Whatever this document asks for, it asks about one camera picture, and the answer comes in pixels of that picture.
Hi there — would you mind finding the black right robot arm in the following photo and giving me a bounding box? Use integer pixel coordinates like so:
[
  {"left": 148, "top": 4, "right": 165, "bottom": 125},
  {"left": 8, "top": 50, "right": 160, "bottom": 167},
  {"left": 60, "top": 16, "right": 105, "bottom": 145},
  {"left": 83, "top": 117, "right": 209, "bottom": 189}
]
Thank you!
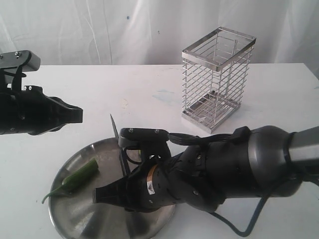
[{"left": 93, "top": 125, "right": 319, "bottom": 213}]

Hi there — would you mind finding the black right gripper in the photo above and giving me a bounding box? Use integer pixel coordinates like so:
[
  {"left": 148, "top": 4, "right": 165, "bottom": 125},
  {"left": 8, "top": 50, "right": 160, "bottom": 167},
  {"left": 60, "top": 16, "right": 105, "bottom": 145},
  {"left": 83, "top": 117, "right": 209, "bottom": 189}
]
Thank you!
[{"left": 92, "top": 156, "right": 224, "bottom": 212}]

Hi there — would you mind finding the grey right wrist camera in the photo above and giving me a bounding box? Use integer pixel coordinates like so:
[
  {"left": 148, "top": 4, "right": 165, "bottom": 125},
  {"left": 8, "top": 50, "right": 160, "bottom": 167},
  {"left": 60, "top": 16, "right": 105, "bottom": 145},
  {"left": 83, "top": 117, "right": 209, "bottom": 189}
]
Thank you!
[{"left": 119, "top": 128, "right": 171, "bottom": 160}]

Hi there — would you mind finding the steel wire utensil basket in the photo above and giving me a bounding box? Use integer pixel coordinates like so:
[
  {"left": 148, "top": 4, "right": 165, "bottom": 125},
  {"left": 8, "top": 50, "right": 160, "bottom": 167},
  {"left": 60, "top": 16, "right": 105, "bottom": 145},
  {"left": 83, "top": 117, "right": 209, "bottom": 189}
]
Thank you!
[{"left": 181, "top": 26, "right": 256, "bottom": 133}]

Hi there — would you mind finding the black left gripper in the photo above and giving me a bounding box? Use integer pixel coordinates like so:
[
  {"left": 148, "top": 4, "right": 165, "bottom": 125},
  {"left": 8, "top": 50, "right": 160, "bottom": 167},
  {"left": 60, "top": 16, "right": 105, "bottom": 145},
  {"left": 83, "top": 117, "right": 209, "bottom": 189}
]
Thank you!
[{"left": 0, "top": 86, "right": 83, "bottom": 135}]

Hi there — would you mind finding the black handled knife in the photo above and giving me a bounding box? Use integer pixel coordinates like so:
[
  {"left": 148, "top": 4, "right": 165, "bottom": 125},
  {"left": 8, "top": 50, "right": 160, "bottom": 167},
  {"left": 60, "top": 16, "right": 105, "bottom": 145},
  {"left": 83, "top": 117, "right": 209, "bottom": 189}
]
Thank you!
[{"left": 110, "top": 114, "right": 131, "bottom": 176}]

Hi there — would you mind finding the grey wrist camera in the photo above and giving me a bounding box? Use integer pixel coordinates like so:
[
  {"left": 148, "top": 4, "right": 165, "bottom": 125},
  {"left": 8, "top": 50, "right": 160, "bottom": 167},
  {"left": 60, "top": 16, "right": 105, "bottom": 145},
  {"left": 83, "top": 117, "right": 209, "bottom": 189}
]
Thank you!
[
  {"left": 119, "top": 128, "right": 171, "bottom": 160},
  {"left": 0, "top": 50, "right": 41, "bottom": 72}
]

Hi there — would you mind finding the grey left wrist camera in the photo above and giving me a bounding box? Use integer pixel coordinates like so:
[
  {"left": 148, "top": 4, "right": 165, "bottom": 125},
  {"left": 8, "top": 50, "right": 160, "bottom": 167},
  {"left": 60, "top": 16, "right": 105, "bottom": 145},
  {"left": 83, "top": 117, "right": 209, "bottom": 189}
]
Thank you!
[{"left": 0, "top": 50, "right": 41, "bottom": 72}]

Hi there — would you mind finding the round steel plate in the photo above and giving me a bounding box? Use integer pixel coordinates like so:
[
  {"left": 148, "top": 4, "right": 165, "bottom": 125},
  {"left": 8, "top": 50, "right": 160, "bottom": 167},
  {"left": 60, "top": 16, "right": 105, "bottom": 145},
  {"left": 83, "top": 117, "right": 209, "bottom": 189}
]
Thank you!
[{"left": 48, "top": 137, "right": 175, "bottom": 239}]

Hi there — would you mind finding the white backdrop curtain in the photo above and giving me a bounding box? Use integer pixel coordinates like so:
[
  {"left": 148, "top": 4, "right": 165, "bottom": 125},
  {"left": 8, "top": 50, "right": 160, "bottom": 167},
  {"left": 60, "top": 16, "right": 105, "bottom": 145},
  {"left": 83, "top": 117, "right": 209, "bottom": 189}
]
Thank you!
[{"left": 0, "top": 0, "right": 319, "bottom": 68}]

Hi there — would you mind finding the dark green object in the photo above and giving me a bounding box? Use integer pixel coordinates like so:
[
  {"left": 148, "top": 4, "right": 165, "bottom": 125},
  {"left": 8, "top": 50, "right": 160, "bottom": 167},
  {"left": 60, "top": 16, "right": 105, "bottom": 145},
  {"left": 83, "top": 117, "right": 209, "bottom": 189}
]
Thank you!
[{"left": 41, "top": 158, "right": 99, "bottom": 204}]

